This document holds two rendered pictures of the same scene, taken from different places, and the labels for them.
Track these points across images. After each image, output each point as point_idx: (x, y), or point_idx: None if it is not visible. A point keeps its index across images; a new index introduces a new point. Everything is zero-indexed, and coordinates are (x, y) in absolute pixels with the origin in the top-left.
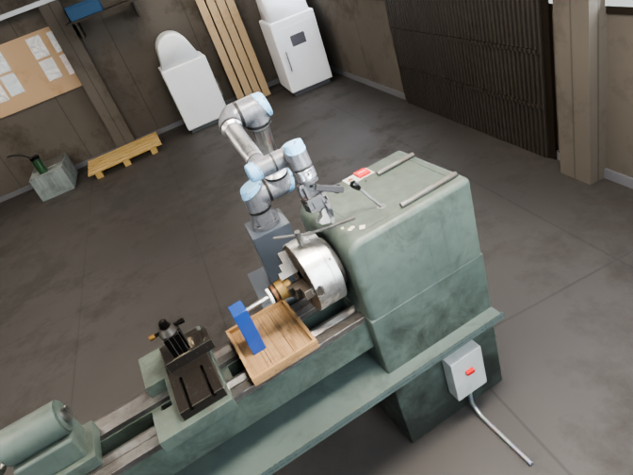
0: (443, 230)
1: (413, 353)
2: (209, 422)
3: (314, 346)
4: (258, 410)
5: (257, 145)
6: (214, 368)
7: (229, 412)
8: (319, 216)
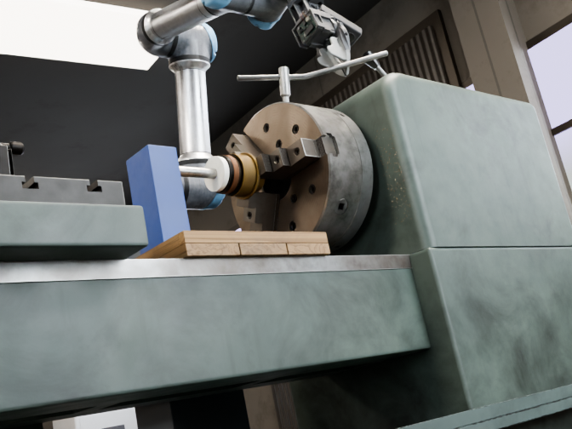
0: (517, 154)
1: (515, 396)
2: (68, 233)
3: (319, 243)
4: (176, 349)
5: (181, 95)
6: None
7: (125, 240)
8: (323, 57)
